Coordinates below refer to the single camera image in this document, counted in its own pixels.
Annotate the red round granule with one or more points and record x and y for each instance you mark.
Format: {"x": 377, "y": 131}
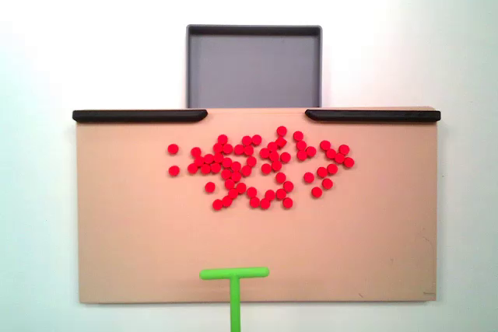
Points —
{"x": 232, "y": 194}
{"x": 246, "y": 140}
{"x": 287, "y": 202}
{"x": 174, "y": 170}
{"x": 265, "y": 152}
{"x": 226, "y": 161}
{"x": 266, "y": 168}
{"x": 327, "y": 183}
{"x": 256, "y": 139}
{"x": 274, "y": 156}
{"x": 248, "y": 150}
{"x": 272, "y": 147}
{"x": 265, "y": 203}
{"x": 229, "y": 183}
{"x": 236, "y": 165}
{"x": 227, "y": 149}
{"x": 192, "y": 168}
{"x": 288, "y": 186}
{"x": 308, "y": 177}
{"x": 316, "y": 192}
{"x": 238, "y": 149}
{"x": 281, "y": 130}
{"x": 218, "y": 204}
{"x": 339, "y": 158}
{"x": 218, "y": 147}
{"x": 310, "y": 151}
{"x": 222, "y": 139}
{"x": 198, "y": 161}
{"x": 254, "y": 202}
{"x": 205, "y": 169}
{"x": 344, "y": 149}
{"x": 235, "y": 176}
{"x": 210, "y": 187}
{"x": 280, "y": 177}
{"x": 281, "y": 193}
{"x": 276, "y": 165}
{"x": 321, "y": 172}
{"x": 208, "y": 158}
{"x": 215, "y": 168}
{"x": 246, "y": 170}
{"x": 331, "y": 153}
{"x": 196, "y": 152}
{"x": 226, "y": 173}
{"x": 331, "y": 168}
{"x": 173, "y": 149}
{"x": 348, "y": 162}
{"x": 270, "y": 194}
{"x": 280, "y": 142}
{"x": 325, "y": 145}
{"x": 298, "y": 136}
{"x": 251, "y": 192}
{"x": 226, "y": 200}
{"x": 251, "y": 161}
{"x": 302, "y": 155}
{"x": 301, "y": 145}
{"x": 217, "y": 156}
{"x": 241, "y": 187}
{"x": 285, "y": 157}

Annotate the green T-shaped pusher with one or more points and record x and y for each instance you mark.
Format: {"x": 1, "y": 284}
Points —
{"x": 235, "y": 293}

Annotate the black edge rail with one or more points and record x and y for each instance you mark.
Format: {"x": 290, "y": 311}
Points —
{"x": 373, "y": 116}
{"x": 136, "y": 116}

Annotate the grey plastic tray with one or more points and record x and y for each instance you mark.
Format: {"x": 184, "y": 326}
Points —
{"x": 253, "y": 71}

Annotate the tan flat board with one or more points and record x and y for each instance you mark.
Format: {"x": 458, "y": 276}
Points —
{"x": 350, "y": 231}

